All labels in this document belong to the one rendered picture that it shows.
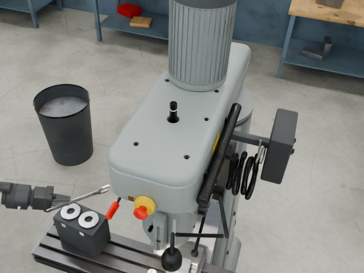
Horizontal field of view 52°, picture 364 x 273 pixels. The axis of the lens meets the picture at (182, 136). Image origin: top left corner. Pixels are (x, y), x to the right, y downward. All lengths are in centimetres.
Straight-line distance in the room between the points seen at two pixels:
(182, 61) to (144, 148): 32
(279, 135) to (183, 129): 42
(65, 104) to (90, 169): 63
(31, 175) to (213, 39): 280
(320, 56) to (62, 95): 307
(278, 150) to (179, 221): 42
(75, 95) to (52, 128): 44
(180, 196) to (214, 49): 45
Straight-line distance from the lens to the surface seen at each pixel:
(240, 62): 168
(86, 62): 508
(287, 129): 140
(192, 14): 110
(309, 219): 340
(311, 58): 503
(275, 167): 142
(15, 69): 517
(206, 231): 197
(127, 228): 314
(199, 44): 114
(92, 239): 178
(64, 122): 326
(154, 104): 116
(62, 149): 350
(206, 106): 116
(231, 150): 163
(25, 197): 141
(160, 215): 129
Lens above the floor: 260
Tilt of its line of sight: 42 degrees down
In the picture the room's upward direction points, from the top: 3 degrees clockwise
